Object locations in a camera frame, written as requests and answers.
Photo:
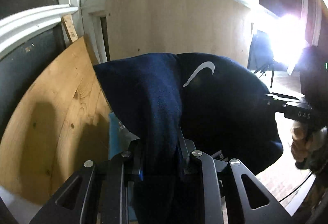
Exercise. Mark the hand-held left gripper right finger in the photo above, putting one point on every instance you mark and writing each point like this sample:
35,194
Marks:
185,160

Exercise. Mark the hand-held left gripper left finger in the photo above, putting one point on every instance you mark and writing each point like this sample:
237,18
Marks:
135,162

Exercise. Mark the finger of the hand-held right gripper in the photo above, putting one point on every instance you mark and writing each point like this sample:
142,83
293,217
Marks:
279,106

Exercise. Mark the navy blue t-shirt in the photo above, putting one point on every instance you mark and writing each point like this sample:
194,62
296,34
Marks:
143,90

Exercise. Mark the person's right hand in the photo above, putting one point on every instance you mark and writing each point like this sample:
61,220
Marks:
299,147

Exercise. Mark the light blue jacket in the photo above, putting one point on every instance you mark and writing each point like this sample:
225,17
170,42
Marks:
116,131

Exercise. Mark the knotty pine board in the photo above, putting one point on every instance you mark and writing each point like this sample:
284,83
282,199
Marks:
51,111

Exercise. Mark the light wooden panel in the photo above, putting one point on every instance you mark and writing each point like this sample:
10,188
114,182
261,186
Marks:
166,21

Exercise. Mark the narrow wooden slat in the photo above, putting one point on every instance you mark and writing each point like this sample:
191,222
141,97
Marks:
70,29

